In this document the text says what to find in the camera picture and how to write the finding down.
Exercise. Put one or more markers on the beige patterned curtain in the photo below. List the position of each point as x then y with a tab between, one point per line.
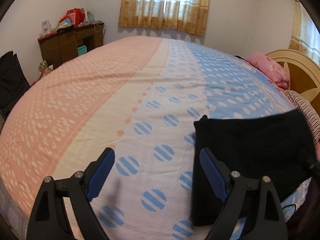
297	30
150	10

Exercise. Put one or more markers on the tissue box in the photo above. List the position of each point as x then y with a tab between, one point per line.
65	22

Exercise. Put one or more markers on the striped pillow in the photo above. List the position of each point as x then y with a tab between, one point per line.
307	110

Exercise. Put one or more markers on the grey patterned mattress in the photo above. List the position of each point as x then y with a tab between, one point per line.
12	212

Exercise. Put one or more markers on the teal box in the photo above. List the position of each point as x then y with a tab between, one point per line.
82	50

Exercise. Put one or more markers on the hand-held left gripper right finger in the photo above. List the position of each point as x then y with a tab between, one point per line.
212	175

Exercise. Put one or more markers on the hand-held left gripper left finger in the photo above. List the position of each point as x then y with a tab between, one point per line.
101	175

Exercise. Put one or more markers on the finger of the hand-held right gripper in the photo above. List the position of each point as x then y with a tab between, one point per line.
315	167

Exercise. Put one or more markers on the brown wooden desk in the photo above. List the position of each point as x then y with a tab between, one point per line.
52	52

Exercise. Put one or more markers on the floral bag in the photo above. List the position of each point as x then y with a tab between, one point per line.
45	68

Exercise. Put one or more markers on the cream and brown headboard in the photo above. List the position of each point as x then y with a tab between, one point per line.
300	80

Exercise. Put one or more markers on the white card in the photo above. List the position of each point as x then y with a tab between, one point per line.
46	27

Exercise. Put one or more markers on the pale blue gift bag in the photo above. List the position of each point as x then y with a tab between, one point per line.
90	17

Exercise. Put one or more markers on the pink floral pillow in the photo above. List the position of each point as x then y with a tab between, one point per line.
270	67

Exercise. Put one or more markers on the red gift bag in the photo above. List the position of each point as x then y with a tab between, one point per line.
75	17

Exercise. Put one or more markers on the black pants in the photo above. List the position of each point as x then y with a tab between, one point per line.
250	150

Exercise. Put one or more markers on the black folding chair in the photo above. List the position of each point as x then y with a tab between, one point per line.
11	85

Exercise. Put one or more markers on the bed with patterned sheet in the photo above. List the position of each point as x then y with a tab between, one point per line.
100	105

